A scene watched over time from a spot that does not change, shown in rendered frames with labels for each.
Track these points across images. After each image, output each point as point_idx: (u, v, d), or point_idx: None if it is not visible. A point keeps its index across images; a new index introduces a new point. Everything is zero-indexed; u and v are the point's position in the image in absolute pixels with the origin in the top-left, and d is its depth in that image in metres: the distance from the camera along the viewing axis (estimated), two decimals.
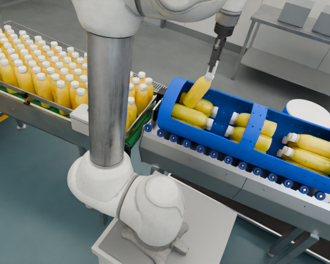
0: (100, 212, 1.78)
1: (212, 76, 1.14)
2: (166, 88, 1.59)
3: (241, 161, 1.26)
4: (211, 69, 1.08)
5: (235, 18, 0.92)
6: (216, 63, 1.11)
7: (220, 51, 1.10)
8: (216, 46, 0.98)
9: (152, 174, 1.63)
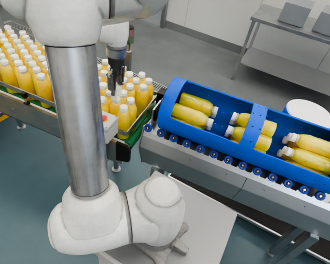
0: None
1: (118, 97, 1.28)
2: (166, 88, 1.59)
3: (241, 161, 1.26)
4: (112, 94, 1.22)
5: (119, 52, 1.06)
6: (120, 87, 1.25)
7: (122, 77, 1.24)
8: (108, 75, 1.12)
9: (152, 174, 1.63)
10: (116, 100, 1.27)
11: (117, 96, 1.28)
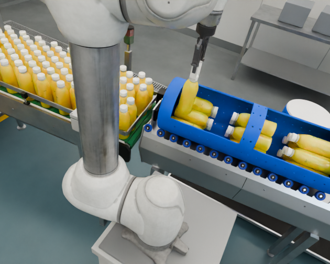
0: None
1: None
2: (166, 88, 1.59)
3: (241, 161, 1.26)
4: (194, 70, 1.05)
5: (216, 17, 0.90)
6: (200, 64, 1.09)
7: (204, 51, 1.07)
8: (198, 46, 0.96)
9: (152, 174, 1.63)
10: None
11: None
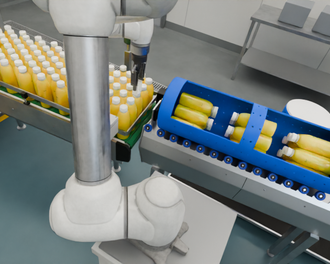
0: None
1: (118, 99, 1.28)
2: (166, 88, 1.59)
3: (241, 161, 1.26)
4: (134, 88, 1.29)
5: (143, 48, 1.14)
6: (140, 83, 1.32)
7: (143, 73, 1.31)
8: (132, 71, 1.19)
9: (152, 174, 1.63)
10: (116, 101, 1.27)
11: (116, 98, 1.29)
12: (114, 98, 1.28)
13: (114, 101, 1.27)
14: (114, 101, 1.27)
